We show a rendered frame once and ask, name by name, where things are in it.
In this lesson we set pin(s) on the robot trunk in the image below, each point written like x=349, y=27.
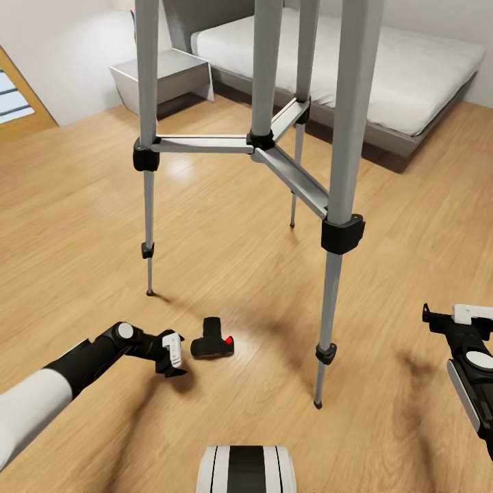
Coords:
x=246, y=469

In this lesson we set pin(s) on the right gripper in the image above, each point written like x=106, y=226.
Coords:
x=443, y=323

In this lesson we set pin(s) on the bed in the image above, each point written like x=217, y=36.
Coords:
x=416, y=78

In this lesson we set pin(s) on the camera tripod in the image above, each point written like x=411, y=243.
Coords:
x=341, y=230

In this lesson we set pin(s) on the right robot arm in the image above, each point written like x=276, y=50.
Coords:
x=471, y=369

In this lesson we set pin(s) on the digital camera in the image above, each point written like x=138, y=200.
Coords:
x=211, y=343

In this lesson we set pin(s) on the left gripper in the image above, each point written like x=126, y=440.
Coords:
x=161, y=356

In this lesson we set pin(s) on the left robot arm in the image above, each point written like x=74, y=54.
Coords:
x=34, y=403

